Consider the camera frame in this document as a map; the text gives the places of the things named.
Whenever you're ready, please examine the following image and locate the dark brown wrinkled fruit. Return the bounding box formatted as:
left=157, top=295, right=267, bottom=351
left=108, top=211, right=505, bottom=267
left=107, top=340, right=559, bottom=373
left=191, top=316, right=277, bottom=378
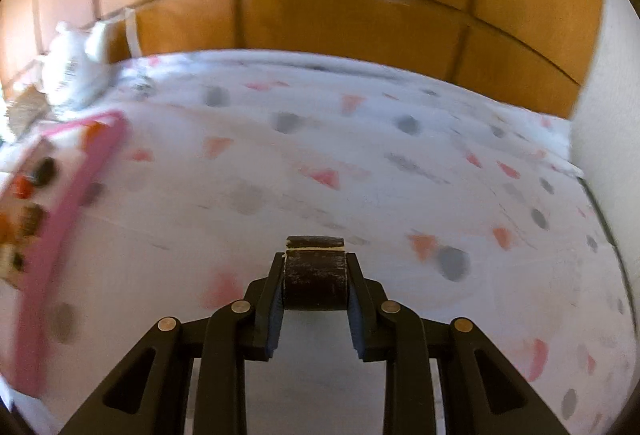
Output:
left=29, top=156, right=58, bottom=188

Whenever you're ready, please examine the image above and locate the orange tangerine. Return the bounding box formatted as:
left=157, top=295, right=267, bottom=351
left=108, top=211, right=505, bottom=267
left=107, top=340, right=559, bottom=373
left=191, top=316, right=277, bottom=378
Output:
left=82, top=121, right=107, bottom=149

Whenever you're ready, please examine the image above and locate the pink-edged white tray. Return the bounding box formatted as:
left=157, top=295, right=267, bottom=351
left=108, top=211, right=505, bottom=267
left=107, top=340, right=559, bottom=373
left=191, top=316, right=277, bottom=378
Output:
left=1, top=111, right=128, bottom=397

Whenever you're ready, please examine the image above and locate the white ceramic electric kettle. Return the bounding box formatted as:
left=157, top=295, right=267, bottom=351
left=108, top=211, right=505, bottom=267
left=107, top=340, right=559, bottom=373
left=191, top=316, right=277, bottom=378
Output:
left=40, top=21, right=111, bottom=114

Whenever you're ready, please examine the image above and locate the white kettle power cord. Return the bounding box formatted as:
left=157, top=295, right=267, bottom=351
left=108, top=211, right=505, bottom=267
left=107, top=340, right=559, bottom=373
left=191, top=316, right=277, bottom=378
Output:
left=102, top=7, right=144, bottom=59

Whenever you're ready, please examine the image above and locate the silver tissue box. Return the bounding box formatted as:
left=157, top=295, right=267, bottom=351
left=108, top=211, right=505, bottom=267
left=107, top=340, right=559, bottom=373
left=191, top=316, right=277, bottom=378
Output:
left=1, top=84, right=50, bottom=143

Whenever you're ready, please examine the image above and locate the patterned white tablecloth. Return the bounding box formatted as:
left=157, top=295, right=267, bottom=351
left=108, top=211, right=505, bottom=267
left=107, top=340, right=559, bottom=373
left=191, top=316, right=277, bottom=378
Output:
left=1, top=50, right=637, bottom=434

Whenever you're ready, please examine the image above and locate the orange carrot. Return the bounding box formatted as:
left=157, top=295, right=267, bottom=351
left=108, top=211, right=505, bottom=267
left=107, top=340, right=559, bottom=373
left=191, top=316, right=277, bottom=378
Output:
left=0, top=213, right=13, bottom=244

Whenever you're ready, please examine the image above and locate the dark brown round fruit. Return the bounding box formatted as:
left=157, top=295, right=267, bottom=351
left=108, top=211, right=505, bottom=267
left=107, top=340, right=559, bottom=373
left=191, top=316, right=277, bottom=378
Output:
left=18, top=203, right=47, bottom=237

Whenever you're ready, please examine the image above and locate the red tomato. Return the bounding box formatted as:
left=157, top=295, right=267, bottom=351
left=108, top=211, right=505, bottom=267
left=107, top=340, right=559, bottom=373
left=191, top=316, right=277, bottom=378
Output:
left=12, top=174, right=34, bottom=200

